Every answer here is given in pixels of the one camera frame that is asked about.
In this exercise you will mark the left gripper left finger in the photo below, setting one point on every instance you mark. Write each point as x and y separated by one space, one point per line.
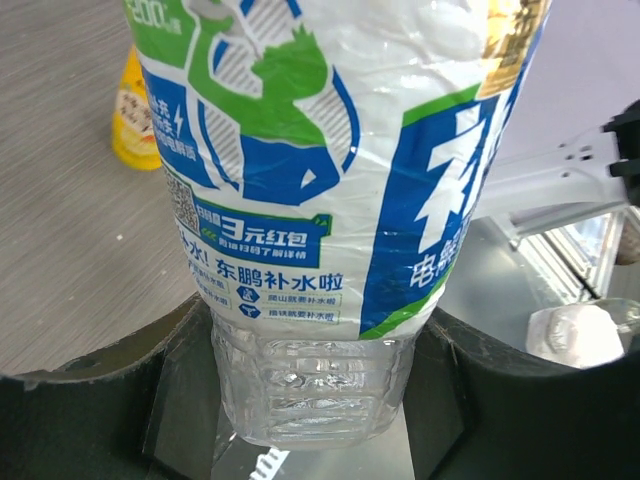
144 407

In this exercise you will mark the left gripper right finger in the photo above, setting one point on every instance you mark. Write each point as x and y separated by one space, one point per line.
477 408

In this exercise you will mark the yellow juice bottle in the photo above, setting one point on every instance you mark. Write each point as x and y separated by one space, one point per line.
132 134

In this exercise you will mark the small blue-label water bottle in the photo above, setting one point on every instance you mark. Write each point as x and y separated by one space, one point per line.
324 160

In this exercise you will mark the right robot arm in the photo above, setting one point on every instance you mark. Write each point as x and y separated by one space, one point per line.
591 174

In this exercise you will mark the crumpled clear plastic bag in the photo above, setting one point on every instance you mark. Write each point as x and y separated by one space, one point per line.
584 335

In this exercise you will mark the white cable duct strip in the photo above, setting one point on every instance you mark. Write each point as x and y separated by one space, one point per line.
269 464

